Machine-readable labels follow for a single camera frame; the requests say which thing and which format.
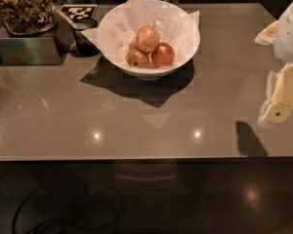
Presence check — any dark glass cup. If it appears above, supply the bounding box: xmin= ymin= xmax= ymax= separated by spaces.
xmin=71 ymin=19 xmax=100 ymax=57

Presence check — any white ceramic bowl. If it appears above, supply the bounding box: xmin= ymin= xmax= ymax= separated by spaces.
xmin=98 ymin=0 xmax=201 ymax=81

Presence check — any metal box stand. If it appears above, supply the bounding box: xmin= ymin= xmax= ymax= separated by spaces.
xmin=0 ymin=19 xmax=74 ymax=65

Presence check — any right red apple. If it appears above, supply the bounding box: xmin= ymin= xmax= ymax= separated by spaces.
xmin=151 ymin=43 xmax=175 ymax=67

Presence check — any black floor cable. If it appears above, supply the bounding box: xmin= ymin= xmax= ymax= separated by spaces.
xmin=11 ymin=185 xmax=125 ymax=234

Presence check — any red-yellow apple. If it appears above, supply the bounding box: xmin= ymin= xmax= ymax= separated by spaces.
xmin=126 ymin=49 xmax=149 ymax=68
xmin=135 ymin=25 xmax=160 ymax=54

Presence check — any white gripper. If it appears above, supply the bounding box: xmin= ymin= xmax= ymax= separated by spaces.
xmin=255 ymin=1 xmax=293 ymax=129

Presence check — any black white marker card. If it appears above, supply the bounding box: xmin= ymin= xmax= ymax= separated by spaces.
xmin=61 ymin=4 xmax=98 ymax=21

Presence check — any white paper liner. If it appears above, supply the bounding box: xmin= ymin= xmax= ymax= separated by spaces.
xmin=80 ymin=0 xmax=200 ymax=70

